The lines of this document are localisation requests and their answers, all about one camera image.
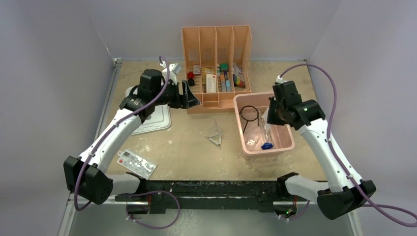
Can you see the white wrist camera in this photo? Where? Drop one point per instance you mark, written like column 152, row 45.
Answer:
column 174, row 70
column 280, row 80

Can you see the pink plastic bin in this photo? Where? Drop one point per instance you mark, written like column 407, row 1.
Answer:
column 281, row 135

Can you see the small clear glass beaker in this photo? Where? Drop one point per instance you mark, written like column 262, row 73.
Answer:
column 252, row 143

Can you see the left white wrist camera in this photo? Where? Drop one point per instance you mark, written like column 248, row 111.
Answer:
column 174, row 70

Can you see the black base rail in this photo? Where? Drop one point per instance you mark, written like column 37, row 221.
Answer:
column 265, row 196

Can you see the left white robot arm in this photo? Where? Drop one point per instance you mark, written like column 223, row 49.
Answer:
column 85, row 174

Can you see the red and black bottle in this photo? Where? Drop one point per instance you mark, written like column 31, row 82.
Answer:
column 190, row 79

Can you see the green cube block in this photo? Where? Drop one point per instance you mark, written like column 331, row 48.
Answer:
column 224, row 67

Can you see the white plastic bin lid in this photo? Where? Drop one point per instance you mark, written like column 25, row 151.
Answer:
column 160, row 119

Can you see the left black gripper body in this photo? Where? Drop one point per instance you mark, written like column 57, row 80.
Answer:
column 170, row 96

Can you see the metal crucible tongs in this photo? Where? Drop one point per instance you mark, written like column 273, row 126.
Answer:
column 264, row 128

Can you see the black wire ring stand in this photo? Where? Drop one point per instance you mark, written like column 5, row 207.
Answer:
column 249, row 114

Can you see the blue plastic clip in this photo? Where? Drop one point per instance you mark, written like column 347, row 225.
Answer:
column 267, row 146

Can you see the plastic packet with red label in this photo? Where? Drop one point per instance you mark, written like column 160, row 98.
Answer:
column 136, row 164

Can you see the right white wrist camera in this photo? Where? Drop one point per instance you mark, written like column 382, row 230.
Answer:
column 280, row 80

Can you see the orange plastic file organizer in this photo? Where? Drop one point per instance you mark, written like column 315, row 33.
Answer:
column 204, row 49

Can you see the clay pipe triangle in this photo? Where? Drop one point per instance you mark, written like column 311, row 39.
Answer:
column 215, row 137

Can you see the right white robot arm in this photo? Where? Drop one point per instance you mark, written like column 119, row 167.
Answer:
column 345, row 189

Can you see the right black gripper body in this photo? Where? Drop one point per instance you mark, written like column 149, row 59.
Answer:
column 276, row 114

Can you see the colourful item packet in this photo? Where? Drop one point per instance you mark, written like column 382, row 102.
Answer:
column 238, row 76

